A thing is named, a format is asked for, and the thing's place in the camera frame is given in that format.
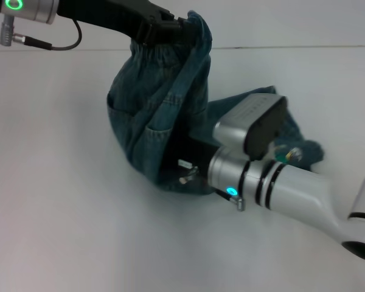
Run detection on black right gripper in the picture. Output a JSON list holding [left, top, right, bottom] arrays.
[[159, 120, 220, 196]]

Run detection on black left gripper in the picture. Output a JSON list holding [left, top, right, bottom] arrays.
[[55, 0, 203, 47]]

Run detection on blue denim shorts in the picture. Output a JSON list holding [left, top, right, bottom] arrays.
[[106, 9, 325, 196]]

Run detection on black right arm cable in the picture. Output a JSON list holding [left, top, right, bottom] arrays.
[[213, 186, 246, 212]]

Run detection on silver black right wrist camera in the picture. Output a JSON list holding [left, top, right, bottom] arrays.
[[212, 93, 289, 162]]

